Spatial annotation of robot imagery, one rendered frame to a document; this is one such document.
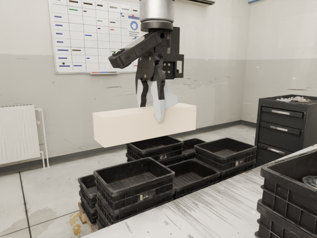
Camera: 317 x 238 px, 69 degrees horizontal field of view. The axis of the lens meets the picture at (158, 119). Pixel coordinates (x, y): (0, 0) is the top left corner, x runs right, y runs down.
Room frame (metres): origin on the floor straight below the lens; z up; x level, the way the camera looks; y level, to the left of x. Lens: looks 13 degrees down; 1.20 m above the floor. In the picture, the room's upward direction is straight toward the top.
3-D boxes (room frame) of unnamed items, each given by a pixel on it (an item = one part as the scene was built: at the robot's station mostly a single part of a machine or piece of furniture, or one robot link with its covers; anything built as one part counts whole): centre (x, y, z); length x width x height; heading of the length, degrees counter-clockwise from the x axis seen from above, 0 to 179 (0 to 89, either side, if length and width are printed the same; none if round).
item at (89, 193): (1.59, 0.37, 0.26); 0.40 x 0.30 x 0.23; 124
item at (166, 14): (0.54, 0.01, 1.31); 0.08 x 0.08 x 0.05
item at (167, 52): (0.54, 0.00, 1.23); 0.09 x 0.08 x 0.12; 124
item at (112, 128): (0.52, 0.02, 1.08); 0.24 x 0.06 x 0.06; 124
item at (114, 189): (1.26, 0.15, 0.37); 0.40 x 0.30 x 0.45; 124
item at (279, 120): (2.19, -1.34, 0.45); 0.60 x 0.45 x 0.90; 124
